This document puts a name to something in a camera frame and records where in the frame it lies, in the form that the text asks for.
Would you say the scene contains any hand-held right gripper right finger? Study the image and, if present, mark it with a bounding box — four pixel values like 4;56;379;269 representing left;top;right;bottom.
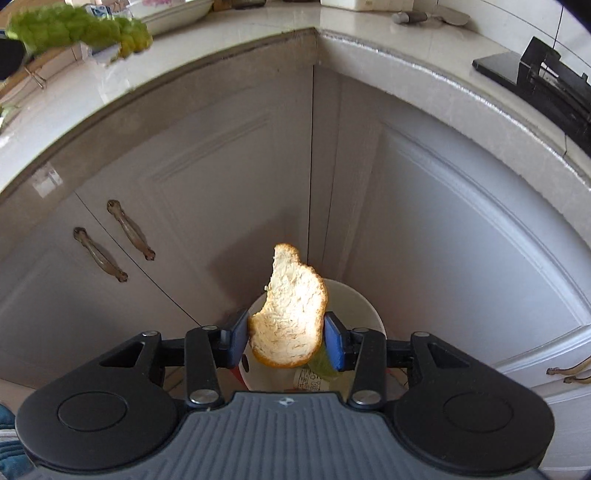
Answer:
324;313;469;409

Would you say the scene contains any black flat object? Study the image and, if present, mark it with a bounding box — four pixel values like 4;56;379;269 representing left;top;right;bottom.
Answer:
0;37;27;80

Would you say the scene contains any blue striped cloth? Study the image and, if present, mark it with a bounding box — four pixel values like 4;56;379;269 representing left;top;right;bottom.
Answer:
0;402;37;480

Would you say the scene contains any white round trash bin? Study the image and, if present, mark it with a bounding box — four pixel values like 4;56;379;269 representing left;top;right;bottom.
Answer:
231;279;387;394

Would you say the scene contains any black gas stove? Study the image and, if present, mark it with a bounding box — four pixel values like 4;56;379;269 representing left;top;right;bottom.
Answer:
472;36;591;157

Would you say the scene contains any narrow white cabinet door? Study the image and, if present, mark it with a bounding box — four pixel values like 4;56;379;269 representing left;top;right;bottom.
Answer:
494;323;591;480

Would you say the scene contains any kitchen knife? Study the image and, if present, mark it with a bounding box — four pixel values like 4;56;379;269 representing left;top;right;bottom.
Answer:
392;9;472;29

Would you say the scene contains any white printed wrapper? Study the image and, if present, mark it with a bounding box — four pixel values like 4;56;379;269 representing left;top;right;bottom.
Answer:
294;367;326;393

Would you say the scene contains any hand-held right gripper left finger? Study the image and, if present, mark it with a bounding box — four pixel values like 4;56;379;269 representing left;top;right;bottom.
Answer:
99;308;250;409

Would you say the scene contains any white bowl on counter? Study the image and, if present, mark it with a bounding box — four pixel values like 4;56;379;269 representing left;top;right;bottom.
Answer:
124;0;216;36

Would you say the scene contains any orange peel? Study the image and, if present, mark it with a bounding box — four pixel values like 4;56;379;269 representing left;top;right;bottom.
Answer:
248;244;329;369

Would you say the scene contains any black cable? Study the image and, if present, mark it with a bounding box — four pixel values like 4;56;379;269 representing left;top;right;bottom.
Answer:
551;0;570;160

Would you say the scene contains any green leaf scrap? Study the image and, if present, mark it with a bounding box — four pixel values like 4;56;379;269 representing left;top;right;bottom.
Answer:
307;348;340;381

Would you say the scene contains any beige corner cabinet door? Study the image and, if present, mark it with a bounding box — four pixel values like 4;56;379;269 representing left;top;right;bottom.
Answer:
76;104;315;326

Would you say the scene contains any large arched white cabinet door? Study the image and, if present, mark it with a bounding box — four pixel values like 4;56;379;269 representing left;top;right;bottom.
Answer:
332;108;591;370

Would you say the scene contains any green leafy vegetable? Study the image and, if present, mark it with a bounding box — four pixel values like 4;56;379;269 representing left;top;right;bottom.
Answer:
6;2;154;60

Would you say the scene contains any white door sticker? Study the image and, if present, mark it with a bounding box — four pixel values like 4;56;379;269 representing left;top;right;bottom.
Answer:
32;167;64;197

